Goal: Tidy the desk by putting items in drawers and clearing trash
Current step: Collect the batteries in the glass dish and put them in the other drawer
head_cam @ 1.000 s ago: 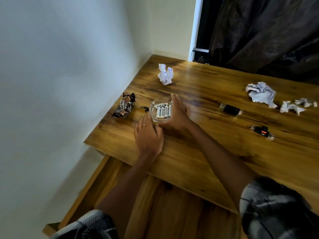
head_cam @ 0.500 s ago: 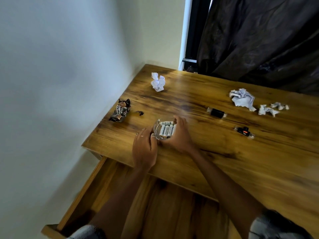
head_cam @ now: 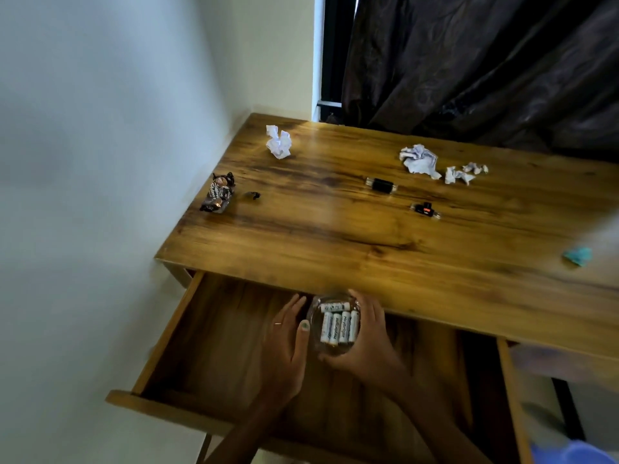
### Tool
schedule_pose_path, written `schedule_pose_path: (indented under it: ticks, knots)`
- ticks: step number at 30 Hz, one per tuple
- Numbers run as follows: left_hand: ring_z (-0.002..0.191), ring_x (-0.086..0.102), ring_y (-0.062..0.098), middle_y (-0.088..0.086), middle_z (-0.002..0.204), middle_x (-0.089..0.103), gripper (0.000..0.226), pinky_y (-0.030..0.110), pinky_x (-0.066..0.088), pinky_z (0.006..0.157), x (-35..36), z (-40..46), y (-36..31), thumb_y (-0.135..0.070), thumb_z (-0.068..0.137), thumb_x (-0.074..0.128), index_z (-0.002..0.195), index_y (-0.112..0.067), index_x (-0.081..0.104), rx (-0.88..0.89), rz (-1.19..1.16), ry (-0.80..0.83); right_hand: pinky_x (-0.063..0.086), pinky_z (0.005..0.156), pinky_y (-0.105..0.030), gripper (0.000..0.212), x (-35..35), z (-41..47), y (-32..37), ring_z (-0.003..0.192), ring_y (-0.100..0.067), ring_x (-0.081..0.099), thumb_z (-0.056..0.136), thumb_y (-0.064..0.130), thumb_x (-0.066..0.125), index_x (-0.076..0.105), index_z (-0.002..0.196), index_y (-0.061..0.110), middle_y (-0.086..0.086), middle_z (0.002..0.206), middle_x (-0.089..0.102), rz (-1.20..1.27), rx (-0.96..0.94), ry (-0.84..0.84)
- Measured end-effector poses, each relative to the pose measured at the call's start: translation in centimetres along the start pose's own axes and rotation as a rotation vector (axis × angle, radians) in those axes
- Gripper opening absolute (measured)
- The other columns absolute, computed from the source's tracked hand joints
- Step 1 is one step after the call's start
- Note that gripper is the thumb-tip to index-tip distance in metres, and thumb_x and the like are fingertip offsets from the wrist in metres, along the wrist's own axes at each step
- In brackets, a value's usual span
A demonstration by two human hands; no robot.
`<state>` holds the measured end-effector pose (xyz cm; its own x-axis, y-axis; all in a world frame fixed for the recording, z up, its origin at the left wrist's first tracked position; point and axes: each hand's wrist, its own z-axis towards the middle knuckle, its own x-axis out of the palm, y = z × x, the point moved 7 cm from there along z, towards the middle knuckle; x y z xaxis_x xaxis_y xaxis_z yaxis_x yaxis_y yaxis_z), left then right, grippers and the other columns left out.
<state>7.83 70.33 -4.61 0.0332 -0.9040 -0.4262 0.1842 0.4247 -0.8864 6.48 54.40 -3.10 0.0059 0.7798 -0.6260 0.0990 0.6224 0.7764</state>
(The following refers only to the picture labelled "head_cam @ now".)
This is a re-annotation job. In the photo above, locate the person's left hand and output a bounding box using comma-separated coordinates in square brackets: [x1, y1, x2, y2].
[260, 293, 311, 407]

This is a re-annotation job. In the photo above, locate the person's right hand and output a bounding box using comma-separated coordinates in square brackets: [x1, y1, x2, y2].
[318, 289, 405, 387]

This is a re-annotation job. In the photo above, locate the clear glass ashtray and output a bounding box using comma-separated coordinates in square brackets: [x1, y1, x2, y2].
[307, 293, 362, 356]

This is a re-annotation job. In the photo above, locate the wooden drawer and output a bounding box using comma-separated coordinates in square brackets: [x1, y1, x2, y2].
[105, 270, 535, 464]
[507, 340, 619, 393]

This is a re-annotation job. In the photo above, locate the small black white object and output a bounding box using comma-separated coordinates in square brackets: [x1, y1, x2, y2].
[410, 202, 442, 220]

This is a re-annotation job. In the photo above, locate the black lighter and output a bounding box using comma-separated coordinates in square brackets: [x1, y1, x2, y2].
[365, 177, 399, 195]

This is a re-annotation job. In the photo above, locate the dark brown snack wrapper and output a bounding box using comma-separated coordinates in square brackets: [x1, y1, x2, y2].
[199, 171, 237, 214]

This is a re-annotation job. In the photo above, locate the twisted white paper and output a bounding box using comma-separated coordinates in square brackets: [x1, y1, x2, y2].
[444, 166, 477, 186]

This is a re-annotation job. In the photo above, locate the large white paper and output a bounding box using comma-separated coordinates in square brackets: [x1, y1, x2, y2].
[399, 143, 442, 181]

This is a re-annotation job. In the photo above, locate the white paper ball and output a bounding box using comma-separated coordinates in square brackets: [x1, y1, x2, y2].
[265, 124, 293, 160]

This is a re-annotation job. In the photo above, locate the teal paper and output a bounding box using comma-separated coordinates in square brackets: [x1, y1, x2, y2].
[562, 246, 593, 267]

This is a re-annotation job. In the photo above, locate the person's right forearm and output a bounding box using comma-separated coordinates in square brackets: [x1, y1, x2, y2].
[386, 367, 494, 464]

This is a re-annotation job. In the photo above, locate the person's left forearm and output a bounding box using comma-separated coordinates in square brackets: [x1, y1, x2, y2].
[205, 396, 291, 464]

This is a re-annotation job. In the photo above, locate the dark brown leaf-patterned curtain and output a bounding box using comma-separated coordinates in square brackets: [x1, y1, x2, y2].
[340, 0, 619, 162]

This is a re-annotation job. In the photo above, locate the black window frame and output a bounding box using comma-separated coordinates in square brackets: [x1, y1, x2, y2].
[317, 0, 361, 124]

